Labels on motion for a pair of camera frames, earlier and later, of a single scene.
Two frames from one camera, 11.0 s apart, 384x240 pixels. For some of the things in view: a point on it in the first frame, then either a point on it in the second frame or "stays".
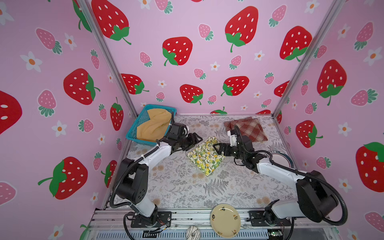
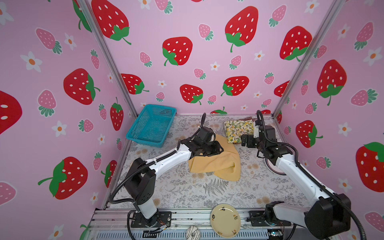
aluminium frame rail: [114, 224] stays
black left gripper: [191, 141] to [216, 144]
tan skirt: [156, 127] to [225, 165]
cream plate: [225, 220] stays
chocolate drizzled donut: [192, 233] stays
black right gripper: [225, 146] to [250, 137]
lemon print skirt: [205, 156] to [234, 129]
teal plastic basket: [143, 117] stays
